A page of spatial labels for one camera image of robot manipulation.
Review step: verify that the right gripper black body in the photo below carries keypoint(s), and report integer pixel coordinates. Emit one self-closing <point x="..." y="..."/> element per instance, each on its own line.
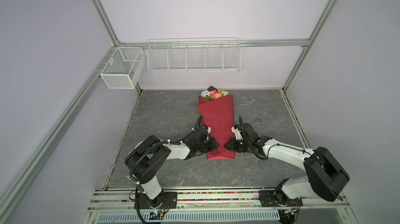
<point x="239" y="145"/>

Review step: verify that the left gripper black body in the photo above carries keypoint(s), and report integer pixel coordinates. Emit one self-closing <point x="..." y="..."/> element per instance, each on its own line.
<point x="207" y="146"/>

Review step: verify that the dark red wrapping paper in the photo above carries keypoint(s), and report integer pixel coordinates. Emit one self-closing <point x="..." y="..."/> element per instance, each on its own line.
<point x="218" y="114"/>

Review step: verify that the white fake flower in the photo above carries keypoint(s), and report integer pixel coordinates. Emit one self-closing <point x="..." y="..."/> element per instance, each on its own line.
<point x="205" y="94"/>

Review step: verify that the red pink fake rose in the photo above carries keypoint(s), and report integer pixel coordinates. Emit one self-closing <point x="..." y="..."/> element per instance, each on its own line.
<point x="215" y="95"/>

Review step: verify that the cream fake rose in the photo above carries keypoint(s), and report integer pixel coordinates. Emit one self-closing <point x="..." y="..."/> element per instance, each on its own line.
<point x="223" y="93"/>

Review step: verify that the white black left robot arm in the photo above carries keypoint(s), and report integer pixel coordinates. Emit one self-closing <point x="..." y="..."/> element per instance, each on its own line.
<point x="148" y="157"/>

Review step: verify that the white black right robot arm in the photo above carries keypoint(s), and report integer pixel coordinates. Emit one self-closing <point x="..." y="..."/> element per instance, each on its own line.
<point x="325" y="177"/>

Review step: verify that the white perforated vent panel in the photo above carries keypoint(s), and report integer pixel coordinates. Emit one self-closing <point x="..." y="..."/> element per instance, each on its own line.
<point x="175" y="217"/>

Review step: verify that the small white mesh basket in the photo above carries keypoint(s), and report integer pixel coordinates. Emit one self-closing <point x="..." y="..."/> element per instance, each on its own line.
<point x="124" y="67"/>

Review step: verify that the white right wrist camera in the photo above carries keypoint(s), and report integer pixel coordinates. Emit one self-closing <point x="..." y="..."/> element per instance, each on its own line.
<point x="237" y="133"/>

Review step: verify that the long white wire basket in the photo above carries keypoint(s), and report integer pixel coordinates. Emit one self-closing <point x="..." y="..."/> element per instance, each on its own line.
<point x="194" y="55"/>

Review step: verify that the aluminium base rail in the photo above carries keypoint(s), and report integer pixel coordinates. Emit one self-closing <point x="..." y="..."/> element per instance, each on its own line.
<point x="306" y="210"/>

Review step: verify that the aluminium frame profile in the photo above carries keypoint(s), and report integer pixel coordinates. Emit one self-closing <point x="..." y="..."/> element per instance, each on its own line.
<point x="26" y="177"/>

